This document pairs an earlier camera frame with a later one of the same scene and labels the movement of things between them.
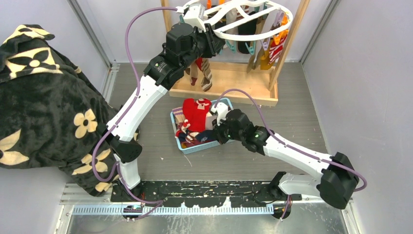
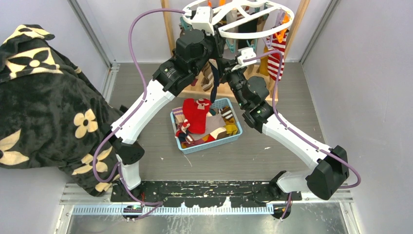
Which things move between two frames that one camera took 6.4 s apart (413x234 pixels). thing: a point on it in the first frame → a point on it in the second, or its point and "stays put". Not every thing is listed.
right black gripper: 217,131 → 227,70
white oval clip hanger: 217,12 stays put
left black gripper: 214,43 stays put
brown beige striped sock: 206,81 stays put
